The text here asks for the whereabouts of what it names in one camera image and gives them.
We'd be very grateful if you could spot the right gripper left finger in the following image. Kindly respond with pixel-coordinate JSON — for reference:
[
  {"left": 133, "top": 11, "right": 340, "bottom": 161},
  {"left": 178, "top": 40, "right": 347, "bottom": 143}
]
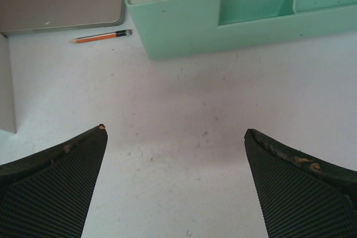
[{"left": 1, "top": 124, "right": 108, "bottom": 237}]

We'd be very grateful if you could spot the mint green desk organizer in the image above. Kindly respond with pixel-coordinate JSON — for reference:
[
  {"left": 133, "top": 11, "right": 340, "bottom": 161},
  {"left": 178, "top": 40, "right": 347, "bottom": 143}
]
[{"left": 126, "top": 0, "right": 356, "bottom": 60}]

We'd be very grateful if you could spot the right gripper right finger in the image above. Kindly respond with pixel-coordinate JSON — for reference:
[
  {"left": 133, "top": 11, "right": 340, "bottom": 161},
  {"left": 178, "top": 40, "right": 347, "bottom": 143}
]
[{"left": 244, "top": 129, "right": 356, "bottom": 237}]

